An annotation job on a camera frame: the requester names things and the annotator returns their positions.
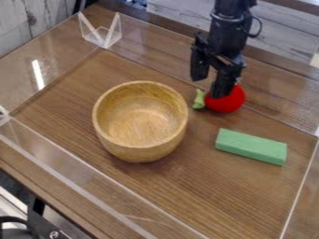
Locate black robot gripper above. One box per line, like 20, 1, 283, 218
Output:
191, 8, 253, 99

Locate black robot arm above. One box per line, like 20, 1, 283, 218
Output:
191, 0, 263, 99

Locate light wooden bowl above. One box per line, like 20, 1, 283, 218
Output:
92, 80, 188, 162

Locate green rectangular sponge block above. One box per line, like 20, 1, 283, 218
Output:
216, 128, 288, 165

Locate clear acrylic tray walls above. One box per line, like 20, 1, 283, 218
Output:
0, 17, 319, 239

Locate black table leg clamp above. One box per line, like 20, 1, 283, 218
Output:
28, 197, 72, 239

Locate clear acrylic corner bracket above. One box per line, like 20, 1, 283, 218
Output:
77, 13, 121, 49

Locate black cable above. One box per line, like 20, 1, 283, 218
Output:
0, 216, 32, 239

